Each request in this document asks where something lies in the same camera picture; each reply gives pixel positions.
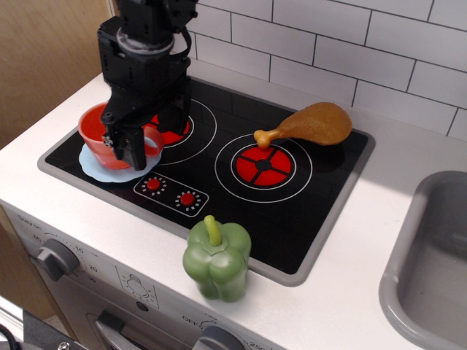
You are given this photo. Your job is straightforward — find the black cable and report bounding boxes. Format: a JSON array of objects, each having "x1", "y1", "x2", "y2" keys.
[{"x1": 171, "y1": 27, "x2": 193, "y2": 61}]

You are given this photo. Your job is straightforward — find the grey oven door handle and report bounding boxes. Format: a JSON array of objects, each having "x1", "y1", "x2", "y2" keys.
[{"x1": 94, "y1": 311, "x2": 144, "y2": 350}]

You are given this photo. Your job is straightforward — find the brown toy chicken drumstick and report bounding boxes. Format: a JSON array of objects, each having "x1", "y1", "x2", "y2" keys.
[{"x1": 253, "y1": 102, "x2": 352, "y2": 149}]

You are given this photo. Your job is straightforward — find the grey oven knob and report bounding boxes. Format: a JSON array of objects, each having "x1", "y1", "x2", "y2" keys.
[{"x1": 192, "y1": 326, "x2": 244, "y2": 350}]

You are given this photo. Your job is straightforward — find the wooden side panel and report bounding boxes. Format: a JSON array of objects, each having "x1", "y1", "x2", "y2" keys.
[{"x1": 1, "y1": 1, "x2": 117, "y2": 146}]

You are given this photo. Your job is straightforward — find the light blue plastic plate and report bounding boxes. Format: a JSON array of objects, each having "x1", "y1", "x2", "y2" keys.
[{"x1": 79, "y1": 145, "x2": 162, "y2": 183}]

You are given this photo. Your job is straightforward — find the red plastic cup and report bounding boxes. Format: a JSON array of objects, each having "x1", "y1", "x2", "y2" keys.
[{"x1": 78, "y1": 102, "x2": 165, "y2": 170}]

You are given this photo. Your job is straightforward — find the grey timer knob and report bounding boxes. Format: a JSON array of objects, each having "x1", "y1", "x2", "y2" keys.
[{"x1": 37, "y1": 239, "x2": 80, "y2": 281}]

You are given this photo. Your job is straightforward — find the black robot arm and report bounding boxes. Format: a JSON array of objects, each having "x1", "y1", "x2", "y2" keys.
[{"x1": 97, "y1": 1, "x2": 198, "y2": 170}]

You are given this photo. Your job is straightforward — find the grey toy sink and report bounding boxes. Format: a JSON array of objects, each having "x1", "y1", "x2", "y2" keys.
[{"x1": 379, "y1": 171, "x2": 466, "y2": 349}]

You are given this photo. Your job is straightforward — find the black toy stove top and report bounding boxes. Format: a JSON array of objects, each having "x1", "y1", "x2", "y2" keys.
[{"x1": 38, "y1": 79, "x2": 375, "y2": 287}]

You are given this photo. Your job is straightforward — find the green toy bell pepper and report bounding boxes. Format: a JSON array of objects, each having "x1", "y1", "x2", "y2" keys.
[{"x1": 182, "y1": 215, "x2": 252, "y2": 303}]

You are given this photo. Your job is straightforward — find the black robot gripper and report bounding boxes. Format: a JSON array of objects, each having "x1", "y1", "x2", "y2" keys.
[{"x1": 98, "y1": 16, "x2": 190, "y2": 171}]

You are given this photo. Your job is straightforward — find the black metal bracket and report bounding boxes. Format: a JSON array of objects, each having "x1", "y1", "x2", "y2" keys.
[{"x1": 1, "y1": 309, "x2": 86, "y2": 350}]

